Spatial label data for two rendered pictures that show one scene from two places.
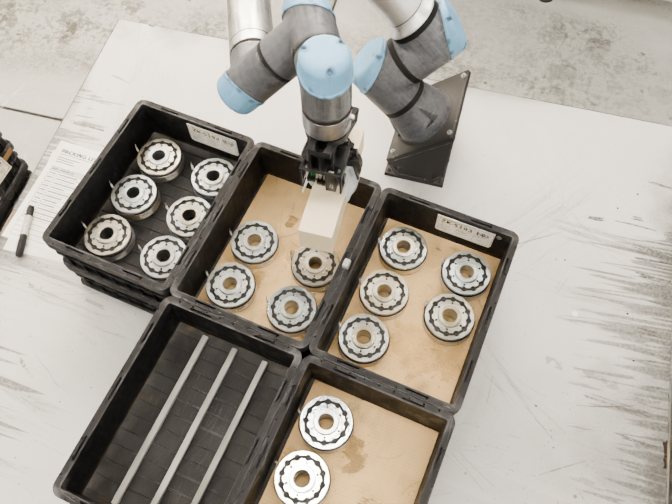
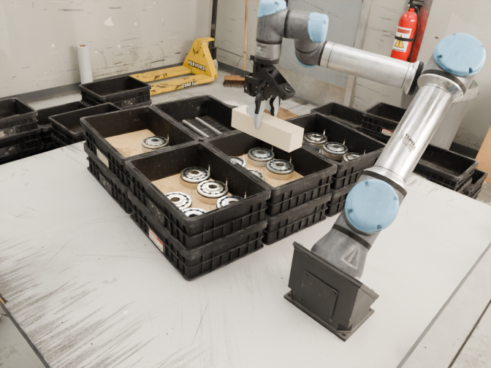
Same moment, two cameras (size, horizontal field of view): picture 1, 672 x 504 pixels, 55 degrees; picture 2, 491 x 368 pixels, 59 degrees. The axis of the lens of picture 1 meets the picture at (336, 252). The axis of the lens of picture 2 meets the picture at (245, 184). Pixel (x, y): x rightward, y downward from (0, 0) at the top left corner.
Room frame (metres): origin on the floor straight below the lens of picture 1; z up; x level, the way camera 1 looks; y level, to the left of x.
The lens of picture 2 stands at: (1.14, -1.15, 1.61)
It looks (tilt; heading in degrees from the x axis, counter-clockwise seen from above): 31 degrees down; 115
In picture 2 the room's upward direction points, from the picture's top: 5 degrees clockwise
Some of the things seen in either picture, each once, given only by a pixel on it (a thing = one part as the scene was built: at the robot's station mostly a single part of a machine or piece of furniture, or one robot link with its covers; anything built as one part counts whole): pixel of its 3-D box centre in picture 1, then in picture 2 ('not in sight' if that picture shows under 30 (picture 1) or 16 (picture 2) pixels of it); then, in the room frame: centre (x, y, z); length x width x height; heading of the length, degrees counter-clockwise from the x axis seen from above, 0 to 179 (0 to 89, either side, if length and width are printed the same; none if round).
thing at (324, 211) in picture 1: (332, 186); (266, 127); (0.65, 0.00, 1.07); 0.24 x 0.06 x 0.06; 164
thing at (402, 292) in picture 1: (384, 292); (212, 188); (0.52, -0.10, 0.86); 0.10 x 0.10 x 0.01
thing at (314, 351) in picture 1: (417, 292); (195, 178); (0.50, -0.16, 0.92); 0.40 x 0.30 x 0.02; 156
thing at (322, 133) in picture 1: (328, 116); (267, 50); (0.63, 0.01, 1.31); 0.08 x 0.08 x 0.05
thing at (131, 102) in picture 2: not in sight; (118, 115); (-0.95, 1.05, 0.37); 0.40 x 0.30 x 0.45; 74
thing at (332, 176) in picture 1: (326, 150); (263, 77); (0.62, 0.01, 1.23); 0.09 x 0.08 x 0.12; 164
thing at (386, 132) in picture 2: not in sight; (391, 145); (0.85, 1.74, 0.37); 0.42 x 0.34 x 0.46; 164
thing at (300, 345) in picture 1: (280, 239); (267, 155); (0.62, 0.11, 0.92); 0.40 x 0.30 x 0.02; 156
